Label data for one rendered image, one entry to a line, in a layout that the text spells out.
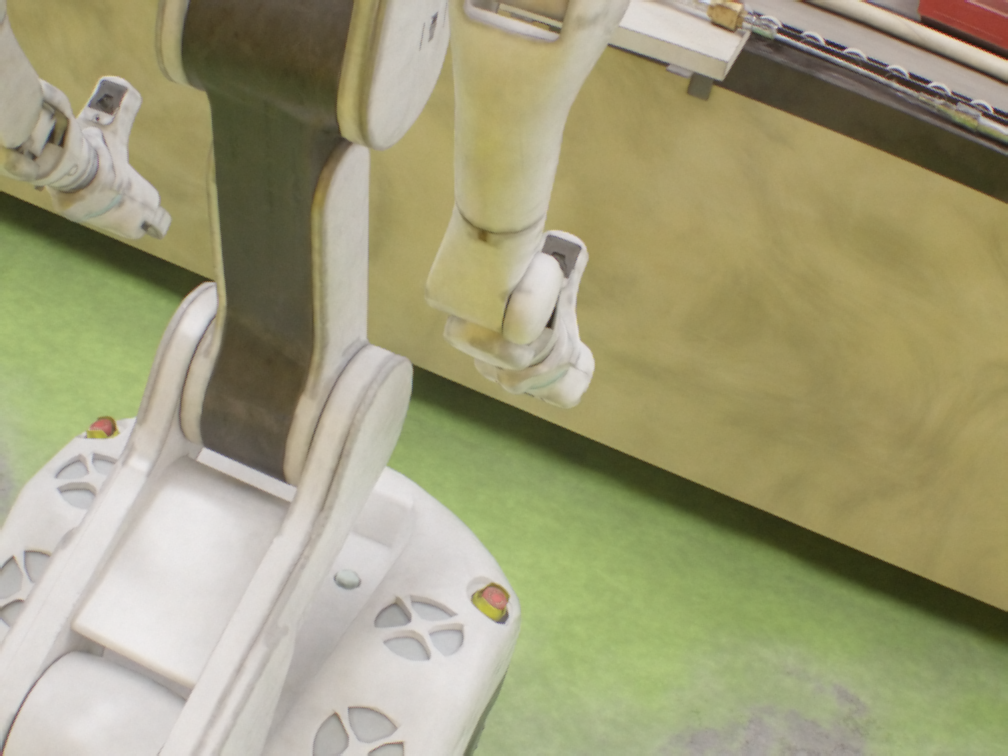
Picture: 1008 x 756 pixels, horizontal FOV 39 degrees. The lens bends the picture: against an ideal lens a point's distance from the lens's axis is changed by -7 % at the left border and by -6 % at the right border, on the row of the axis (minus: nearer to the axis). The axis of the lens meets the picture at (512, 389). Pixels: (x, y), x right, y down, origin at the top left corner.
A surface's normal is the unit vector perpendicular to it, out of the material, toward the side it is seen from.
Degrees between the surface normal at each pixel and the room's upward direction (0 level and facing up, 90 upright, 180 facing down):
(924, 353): 90
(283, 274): 110
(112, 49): 88
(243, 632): 27
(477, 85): 102
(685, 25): 0
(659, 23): 0
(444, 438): 0
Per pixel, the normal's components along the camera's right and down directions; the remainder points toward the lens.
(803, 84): -0.37, 0.46
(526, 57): -0.18, 0.64
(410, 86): 0.86, 0.43
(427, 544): 0.22, -0.81
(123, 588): 0.07, -0.56
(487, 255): -0.28, 0.79
